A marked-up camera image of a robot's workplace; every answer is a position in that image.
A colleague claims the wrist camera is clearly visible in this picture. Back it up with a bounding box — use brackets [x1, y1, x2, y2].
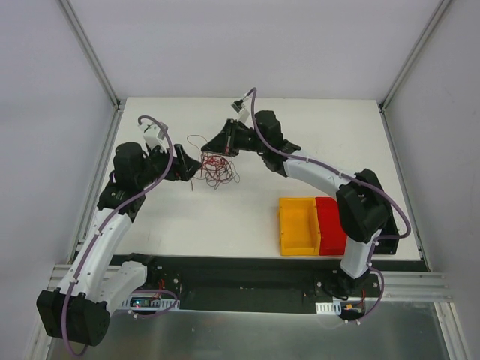
[138, 124, 167, 153]
[231, 98, 250, 123]

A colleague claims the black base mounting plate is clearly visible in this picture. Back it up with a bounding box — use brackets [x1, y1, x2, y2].
[114, 254, 386, 312]

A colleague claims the aluminium frame post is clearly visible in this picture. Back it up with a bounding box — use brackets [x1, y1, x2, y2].
[55, 0, 125, 110]
[378, 0, 455, 113]

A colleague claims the left aluminium frame post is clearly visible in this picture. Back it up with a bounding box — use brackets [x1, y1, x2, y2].
[55, 0, 125, 110]

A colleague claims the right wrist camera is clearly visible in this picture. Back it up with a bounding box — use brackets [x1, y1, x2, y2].
[231, 98, 250, 123]

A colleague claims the yellow plastic bin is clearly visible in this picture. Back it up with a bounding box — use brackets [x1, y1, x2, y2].
[278, 197, 321, 257]

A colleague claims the white cable duct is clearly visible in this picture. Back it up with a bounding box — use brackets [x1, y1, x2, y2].
[117, 294, 180, 311]
[315, 301, 342, 316]

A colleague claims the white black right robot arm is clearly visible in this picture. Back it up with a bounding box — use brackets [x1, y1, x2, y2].
[201, 110, 392, 296]

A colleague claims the left white cable duct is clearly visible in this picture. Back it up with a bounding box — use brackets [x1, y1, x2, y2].
[117, 294, 180, 311]

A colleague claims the right aluminium frame post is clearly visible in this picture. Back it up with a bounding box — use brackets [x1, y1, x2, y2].
[378, 0, 455, 113]

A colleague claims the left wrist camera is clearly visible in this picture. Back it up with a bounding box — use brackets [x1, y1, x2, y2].
[138, 124, 167, 153]

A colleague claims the right white cable duct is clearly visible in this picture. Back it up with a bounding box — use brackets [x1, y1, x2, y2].
[315, 301, 342, 316]

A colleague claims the red plastic bin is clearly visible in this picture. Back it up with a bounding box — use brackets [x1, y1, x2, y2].
[315, 197, 347, 256]

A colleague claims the black plastic bin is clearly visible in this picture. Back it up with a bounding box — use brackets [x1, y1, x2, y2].
[373, 215, 399, 255]

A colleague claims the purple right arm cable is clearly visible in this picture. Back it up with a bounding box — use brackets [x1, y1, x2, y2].
[243, 87, 412, 323]

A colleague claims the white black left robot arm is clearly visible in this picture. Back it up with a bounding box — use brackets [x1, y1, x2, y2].
[36, 142, 202, 346]

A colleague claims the metal front panel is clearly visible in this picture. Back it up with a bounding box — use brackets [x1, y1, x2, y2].
[83, 301, 449, 359]

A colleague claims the red wire bundle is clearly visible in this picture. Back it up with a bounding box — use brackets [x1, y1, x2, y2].
[186, 133, 241, 192]

